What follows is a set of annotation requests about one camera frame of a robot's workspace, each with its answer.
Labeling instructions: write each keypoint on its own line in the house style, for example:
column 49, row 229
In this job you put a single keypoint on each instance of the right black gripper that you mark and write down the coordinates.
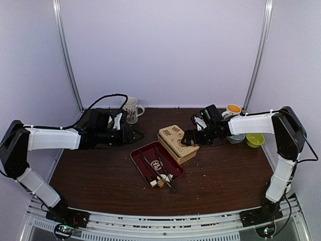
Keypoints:
column 187, row 134

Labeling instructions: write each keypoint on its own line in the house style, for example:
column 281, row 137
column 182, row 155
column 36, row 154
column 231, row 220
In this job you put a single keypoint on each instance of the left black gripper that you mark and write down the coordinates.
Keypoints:
column 130, row 139

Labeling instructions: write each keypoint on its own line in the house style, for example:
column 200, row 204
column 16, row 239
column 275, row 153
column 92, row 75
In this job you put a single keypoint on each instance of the beige illustrated tin lid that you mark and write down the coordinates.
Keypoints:
column 170, row 138

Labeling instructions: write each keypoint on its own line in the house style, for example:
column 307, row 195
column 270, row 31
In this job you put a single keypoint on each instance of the black tongs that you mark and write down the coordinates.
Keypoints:
column 158, row 168

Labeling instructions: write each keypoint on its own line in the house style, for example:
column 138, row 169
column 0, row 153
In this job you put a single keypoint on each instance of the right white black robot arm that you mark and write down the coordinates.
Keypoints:
column 290, row 137

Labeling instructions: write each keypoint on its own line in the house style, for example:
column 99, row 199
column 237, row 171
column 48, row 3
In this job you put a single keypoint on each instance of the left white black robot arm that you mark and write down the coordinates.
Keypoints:
column 21, row 139

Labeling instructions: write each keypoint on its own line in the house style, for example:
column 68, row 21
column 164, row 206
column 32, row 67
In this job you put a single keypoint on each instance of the beige chocolate tin box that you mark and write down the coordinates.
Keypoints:
column 180, row 153

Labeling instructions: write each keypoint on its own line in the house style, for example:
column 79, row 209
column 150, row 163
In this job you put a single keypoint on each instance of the white round chocolate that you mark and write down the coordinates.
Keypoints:
column 163, row 176

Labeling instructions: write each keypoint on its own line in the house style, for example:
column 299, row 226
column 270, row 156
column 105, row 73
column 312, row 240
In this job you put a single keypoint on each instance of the white square chocolate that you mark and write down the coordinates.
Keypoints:
column 153, row 183

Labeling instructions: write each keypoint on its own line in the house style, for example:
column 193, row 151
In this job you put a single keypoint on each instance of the brown round chocolate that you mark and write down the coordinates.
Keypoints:
column 160, row 183

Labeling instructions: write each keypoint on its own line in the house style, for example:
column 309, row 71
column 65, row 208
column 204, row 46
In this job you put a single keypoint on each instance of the tall floral beige mug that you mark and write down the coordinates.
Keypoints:
column 133, row 109

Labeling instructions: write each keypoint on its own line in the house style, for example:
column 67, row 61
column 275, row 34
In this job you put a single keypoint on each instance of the dark red lacquer tray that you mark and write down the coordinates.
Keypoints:
column 172, row 166

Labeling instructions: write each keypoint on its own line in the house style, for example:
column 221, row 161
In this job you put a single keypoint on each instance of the pale blue bowl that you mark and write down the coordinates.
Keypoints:
column 236, row 139

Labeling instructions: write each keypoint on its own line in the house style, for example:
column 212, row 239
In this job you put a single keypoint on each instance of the white mug yellow interior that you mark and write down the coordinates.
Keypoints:
column 231, row 110

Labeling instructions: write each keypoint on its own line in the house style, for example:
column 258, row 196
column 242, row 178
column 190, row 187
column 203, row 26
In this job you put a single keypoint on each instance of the lime green bowl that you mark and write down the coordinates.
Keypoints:
column 255, row 140

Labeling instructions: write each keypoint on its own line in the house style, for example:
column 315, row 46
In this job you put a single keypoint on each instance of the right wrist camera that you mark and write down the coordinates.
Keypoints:
column 198, row 122

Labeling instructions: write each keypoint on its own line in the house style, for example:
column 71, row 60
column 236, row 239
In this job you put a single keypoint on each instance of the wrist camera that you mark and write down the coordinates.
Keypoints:
column 115, row 122
column 198, row 122

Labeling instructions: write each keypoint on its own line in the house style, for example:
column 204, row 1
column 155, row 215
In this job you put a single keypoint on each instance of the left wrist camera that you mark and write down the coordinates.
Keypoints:
column 115, row 122

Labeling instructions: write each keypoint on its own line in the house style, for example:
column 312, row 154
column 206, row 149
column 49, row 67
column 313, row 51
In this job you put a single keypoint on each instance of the right aluminium frame post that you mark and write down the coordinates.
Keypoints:
column 265, row 29

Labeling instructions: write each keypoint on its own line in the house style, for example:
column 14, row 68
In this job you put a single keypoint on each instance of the aluminium frame post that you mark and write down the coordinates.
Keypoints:
column 265, row 29
column 65, row 52

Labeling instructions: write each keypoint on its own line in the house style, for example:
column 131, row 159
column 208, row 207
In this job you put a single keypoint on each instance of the front aluminium rail frame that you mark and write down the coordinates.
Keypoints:
column 217, row 226

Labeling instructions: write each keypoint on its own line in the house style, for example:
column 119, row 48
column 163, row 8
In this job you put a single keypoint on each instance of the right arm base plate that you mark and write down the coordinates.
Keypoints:
column 258, row 216

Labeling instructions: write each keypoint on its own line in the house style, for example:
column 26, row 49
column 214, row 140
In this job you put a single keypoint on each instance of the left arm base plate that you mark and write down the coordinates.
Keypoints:
column 71, row 217

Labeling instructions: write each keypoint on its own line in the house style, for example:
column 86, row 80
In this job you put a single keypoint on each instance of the left aluminium frame post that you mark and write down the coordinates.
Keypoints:
column 65, row 52

